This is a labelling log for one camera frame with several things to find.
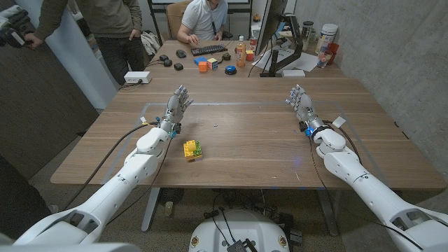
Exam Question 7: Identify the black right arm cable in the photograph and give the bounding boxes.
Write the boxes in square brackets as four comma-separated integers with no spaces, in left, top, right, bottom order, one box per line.
[307,120,424,251]

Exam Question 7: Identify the red plastic cup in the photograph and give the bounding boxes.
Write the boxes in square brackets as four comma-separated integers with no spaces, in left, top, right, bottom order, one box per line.
[327,42,340,65]

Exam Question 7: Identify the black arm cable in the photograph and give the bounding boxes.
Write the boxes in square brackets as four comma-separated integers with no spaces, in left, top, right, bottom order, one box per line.
[59,122,159,212]
[307,120,424,251]

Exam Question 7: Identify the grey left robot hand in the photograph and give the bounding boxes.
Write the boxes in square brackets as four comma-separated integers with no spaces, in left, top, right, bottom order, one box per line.
[159,85,194,133]

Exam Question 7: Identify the black white glove device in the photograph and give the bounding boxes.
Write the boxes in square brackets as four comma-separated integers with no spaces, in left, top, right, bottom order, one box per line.
[0,4,33,49]

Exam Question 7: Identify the seated person in white polo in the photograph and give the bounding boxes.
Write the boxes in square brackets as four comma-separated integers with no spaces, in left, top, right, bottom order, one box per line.
[176,0,229,46]

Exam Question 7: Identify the white wipes canister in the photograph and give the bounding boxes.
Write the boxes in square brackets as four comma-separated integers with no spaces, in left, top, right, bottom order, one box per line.
[314,23,340,55]

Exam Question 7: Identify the orange juice bottle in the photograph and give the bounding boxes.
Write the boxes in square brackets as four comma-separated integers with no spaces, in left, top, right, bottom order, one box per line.
[236,35,247,68]

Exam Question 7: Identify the tan office chair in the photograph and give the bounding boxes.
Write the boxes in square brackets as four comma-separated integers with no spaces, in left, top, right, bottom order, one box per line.
[165,0,192,40]

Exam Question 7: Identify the standing person in olive sweater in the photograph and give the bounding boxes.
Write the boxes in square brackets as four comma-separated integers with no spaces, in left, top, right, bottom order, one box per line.
[23,0,146,86]

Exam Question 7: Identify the clear drinking glass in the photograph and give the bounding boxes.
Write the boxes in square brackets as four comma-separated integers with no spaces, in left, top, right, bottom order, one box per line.
[316,50,333,69]

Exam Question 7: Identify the white power box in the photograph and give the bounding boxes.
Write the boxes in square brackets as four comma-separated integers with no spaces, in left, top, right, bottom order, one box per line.
[123,71,153,85]

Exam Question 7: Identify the white robot torso base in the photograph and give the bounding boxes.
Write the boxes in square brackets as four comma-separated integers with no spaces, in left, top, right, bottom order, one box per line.
[188,209,291,252]

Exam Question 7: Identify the yellow green lego stack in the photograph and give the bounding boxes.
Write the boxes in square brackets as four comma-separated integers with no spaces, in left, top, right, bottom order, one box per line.
[183,139,203,162]

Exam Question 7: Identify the dark lidded jar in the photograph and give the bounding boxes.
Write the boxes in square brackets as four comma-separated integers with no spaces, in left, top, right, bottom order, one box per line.
[300,20,314,46]

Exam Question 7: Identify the black keyboard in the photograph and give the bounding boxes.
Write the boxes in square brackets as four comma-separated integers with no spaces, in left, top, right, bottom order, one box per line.
[190,43,228,57]

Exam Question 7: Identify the computer monitor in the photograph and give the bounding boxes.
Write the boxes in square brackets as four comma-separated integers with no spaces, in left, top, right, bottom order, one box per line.
[254,0,288,57]

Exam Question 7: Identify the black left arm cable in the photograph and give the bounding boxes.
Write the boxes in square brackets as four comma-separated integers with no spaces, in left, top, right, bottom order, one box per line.
[59,122,159,212]

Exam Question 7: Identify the white paper sheets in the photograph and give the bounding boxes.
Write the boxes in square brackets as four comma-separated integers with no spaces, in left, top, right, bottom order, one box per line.
[251,45,319,73]

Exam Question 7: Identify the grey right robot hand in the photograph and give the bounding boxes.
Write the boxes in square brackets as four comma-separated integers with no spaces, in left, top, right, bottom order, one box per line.
[285,83,325,132]

